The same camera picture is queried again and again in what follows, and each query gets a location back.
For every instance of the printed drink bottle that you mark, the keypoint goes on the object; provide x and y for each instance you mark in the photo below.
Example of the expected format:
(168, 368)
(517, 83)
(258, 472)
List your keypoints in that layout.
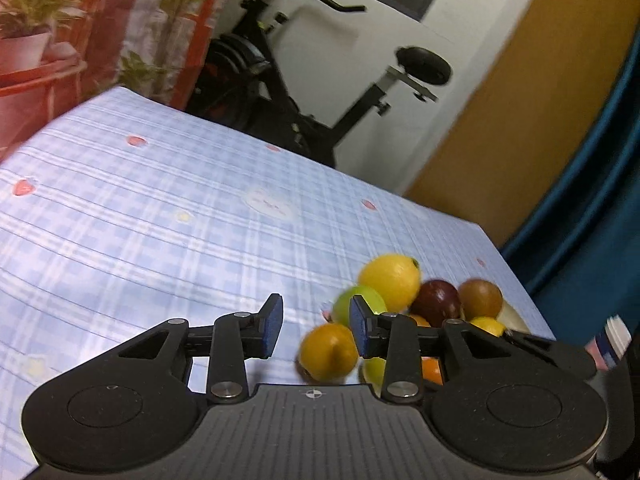
(607, 347)

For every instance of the dark purple mangosteen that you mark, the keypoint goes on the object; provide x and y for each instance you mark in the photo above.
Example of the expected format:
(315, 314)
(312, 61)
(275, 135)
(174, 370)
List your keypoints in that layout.
(434, 300)

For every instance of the round yellow orange fruit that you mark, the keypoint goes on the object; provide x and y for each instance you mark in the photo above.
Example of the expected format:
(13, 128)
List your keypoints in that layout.
(325, 352)

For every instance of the small yellow fruit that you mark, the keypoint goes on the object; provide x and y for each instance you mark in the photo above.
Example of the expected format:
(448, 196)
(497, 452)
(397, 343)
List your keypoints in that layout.
(489, 325)

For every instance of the cream round plate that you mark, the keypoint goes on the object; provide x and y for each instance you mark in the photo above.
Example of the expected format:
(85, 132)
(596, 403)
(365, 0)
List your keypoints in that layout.
(512, 317)

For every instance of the black exercise bike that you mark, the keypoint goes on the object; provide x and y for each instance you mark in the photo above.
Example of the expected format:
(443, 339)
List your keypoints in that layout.
(280, 105)

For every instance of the yellow lemon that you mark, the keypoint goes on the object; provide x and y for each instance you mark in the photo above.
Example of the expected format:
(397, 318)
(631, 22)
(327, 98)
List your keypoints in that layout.
(390, 280)

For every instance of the wooden board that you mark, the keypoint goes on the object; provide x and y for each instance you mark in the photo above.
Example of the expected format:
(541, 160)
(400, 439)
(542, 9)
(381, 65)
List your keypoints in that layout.
(525, 110)

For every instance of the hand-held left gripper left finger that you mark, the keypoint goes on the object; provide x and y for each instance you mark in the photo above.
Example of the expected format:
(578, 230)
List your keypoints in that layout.
(272, 327)

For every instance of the blue curtain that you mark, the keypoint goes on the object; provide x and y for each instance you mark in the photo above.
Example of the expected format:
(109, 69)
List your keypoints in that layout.
(590, 235)

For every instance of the blue checkered tablecloth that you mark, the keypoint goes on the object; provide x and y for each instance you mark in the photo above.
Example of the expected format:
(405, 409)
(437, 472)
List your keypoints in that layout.
(150, 210)

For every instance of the brown passion fruit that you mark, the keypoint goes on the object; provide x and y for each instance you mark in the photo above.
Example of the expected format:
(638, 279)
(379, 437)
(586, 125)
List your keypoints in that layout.
(481, 297)

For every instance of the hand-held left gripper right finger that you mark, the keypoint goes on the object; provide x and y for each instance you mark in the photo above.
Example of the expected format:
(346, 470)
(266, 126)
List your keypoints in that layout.
(360, 332)

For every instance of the orange mandarin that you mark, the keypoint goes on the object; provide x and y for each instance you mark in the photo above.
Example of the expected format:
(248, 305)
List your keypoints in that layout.
(419, 320)
(431, 369)

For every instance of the printed backdrop cloth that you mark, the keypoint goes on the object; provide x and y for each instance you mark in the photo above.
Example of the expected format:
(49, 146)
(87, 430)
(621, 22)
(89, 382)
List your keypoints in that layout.
(75, 10)

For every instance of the green lime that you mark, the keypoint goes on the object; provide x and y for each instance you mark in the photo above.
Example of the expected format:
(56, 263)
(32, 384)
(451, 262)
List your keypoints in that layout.
(372, 372)
(342, 307)

